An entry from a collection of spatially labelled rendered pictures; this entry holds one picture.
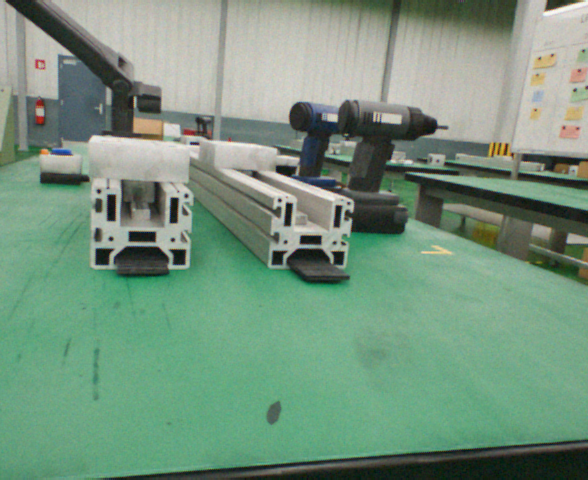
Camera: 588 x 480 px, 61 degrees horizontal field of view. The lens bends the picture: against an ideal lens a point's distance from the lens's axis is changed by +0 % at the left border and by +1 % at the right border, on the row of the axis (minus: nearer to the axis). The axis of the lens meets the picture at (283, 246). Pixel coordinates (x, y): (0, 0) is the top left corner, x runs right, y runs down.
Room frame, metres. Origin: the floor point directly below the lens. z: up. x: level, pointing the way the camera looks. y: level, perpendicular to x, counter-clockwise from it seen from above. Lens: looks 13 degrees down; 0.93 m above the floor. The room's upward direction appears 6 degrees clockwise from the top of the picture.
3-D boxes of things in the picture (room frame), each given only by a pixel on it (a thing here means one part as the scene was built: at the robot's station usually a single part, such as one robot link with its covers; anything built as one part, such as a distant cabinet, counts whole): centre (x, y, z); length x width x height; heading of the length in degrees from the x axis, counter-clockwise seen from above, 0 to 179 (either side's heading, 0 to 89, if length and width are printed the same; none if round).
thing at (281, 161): (1.25, 0.05, 0.83); 0.11 x 0.10 x 0.10; 119
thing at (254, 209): (0.94, 0.11, 0.82); 0.80 x 0.10 x 0.09; 20
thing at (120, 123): (1.33, 0.45, 0.92); 0.10 x 0.07 x 0.07; 110
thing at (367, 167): (0.88, -0.17, 0.89); 0.20 x 0.08 x 0.22; 104
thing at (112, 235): (0.88, 0.28, 0.82); 0.80 x 0.10 x 0.09; 20
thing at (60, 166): (1.10, 0.50, 0.81); 0.10 x 0.08 x 0.06; 110
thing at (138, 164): (0.64, 0.20, 0.87); 0.16 x 0.11 x 0.07; 20
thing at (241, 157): (0.94, 0.11, 0.87); 0.16 x 0.11 x 0.07; 20
